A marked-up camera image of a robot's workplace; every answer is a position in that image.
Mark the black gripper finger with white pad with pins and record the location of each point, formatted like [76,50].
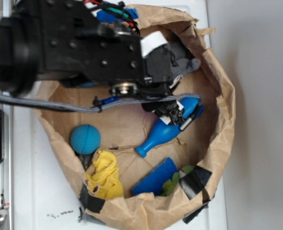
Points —
[151,42]

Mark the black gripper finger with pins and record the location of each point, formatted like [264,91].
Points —
[175,112]

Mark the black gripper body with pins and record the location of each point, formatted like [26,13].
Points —
[94,53]

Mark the gray plush mouse toy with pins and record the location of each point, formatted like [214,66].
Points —
[184,62]

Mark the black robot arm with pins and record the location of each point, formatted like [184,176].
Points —
[30,46]

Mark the blue plastic bottle toy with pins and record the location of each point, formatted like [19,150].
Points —
[161,133]

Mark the blue tape strip top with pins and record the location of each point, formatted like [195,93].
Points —
[110,15]

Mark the brown paper bag tray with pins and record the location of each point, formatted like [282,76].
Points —
[207,142]

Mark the blue foam block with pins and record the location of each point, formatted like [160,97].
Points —
[154,180]

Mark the green plush toy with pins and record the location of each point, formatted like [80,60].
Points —
[170,184]

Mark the black tape patch right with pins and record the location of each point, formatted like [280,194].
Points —
[195,181]

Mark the black tape patch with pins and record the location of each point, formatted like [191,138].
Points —
[195,181]
[90,202]

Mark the blue rubber ball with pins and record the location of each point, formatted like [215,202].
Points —
[85,139]

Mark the yellow plush toy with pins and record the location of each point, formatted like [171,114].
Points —
[102,177]

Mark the black tape patch bottom left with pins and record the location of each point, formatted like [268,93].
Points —
[90,202]

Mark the aluminium frame rail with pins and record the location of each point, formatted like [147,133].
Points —
[6,168]

